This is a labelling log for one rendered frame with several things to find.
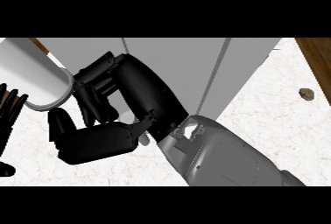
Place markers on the brown wooden cabinet edge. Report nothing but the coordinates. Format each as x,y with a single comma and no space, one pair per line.
319,58

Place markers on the large grey cabinet door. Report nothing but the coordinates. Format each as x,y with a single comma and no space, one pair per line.
185,64

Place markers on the white cylinder with rim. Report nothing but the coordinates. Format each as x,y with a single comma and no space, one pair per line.
25,70

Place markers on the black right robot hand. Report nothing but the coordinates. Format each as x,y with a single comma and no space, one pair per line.
146,90

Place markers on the small brown knob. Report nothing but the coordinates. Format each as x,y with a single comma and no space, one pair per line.
306,94

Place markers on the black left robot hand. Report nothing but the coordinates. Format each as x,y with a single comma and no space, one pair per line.
7,116

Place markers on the brown wooden strip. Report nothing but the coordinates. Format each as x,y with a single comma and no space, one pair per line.
38,46

